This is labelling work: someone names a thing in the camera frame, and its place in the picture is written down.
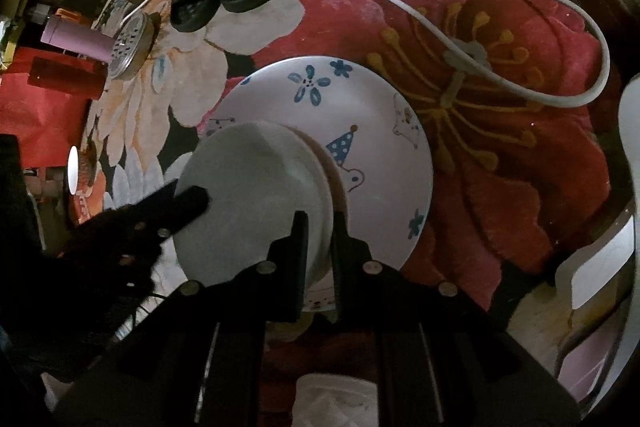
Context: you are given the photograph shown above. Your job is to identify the white cable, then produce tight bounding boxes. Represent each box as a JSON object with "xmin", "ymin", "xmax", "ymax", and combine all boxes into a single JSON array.
[{"xmin": 122, "ymin": 0, "xmax": 612, "ymax": 108}]

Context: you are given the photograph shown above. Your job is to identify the white bowl pink outside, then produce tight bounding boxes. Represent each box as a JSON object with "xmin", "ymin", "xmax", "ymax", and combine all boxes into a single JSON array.
[
  {"xmin": 287, "ymin": 127, "xmax": 347, "ymax": 282},
  {"xmin": 66, "ymin": 145, "xmax": 97, "ymax": 198},
  {"xmin": 174, "ymin": 120, "xmax": 334, "ymax": 289}
]

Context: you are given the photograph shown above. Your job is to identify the white cloth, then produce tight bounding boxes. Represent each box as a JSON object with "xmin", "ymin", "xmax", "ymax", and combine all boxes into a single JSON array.
[{"xmin": 294, "ymin": 373, "xmax": 382, "ymax": 427}]

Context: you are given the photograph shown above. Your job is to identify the red box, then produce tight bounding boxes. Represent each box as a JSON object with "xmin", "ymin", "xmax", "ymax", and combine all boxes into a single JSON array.
[{"xmin": 0, "ymin": 47, "xmax": 107, "ymax": 148}]

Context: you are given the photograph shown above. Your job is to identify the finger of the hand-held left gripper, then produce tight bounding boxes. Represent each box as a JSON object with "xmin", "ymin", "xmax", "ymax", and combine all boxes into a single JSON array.
[{"xmin": 127, "ymin": 185, "xmax": 210, "ymax": 239}]

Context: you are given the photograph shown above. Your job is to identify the small bear print plate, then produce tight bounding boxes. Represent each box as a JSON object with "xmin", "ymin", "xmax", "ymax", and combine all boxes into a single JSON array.
[{"xmin": 200, "ymin": 55, "xmax": 434, "ymax": 314}]

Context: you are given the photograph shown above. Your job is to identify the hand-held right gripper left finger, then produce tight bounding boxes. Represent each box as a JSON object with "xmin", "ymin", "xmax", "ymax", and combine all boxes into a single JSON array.
[{"xmin": 55, "ymin": 211, "xmax": 309, "ymax": 427}]

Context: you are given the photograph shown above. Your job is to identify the floral rug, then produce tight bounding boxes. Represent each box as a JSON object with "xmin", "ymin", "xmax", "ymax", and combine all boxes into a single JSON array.
[{"xmin": 65, "ymin": 0, "xmax": 632, "ymax": 427}]

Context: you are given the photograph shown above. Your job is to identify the perforated metal tin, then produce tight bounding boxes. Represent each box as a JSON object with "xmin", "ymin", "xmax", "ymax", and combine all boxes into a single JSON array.
[{"xmin": 107, "ymin": 14, "xmax": 156, "ymax": 82}]

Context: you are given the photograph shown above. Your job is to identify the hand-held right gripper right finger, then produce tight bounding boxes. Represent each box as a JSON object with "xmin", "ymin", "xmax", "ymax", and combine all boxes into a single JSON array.
[{"xmin": 332, "ymin": 212, "xmax": 581, "ymax": 427}]

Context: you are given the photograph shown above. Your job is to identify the pink bottle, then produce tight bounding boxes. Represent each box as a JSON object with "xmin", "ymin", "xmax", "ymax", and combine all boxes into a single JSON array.
[{"xmin": 41, "ymin": 14, "xmax": 114, "ymax": 63}]

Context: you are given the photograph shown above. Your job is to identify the white plastic object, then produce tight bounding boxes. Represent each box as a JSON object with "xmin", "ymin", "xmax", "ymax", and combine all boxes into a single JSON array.
[{"xmin": 552, "ymin": 76, "xmax": 640, "ymax": 390}]

